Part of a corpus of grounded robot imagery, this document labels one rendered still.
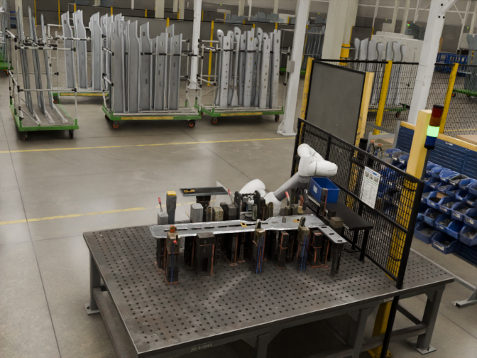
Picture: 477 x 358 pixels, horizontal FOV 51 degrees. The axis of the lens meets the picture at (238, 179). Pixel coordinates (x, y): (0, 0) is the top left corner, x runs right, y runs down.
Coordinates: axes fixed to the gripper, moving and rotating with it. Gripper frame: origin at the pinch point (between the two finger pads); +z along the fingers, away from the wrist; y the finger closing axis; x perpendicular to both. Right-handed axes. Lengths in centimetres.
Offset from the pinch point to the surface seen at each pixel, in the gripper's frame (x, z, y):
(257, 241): 43, 17, -21
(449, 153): -197, -20, 59
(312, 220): -12.4, 13.2, -1.3
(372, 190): -55, -15, -14
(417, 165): -59, -49, -52
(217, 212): 64, 7, 12
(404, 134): -189, -23, 123
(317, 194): -34.4, 5.2, 33.1
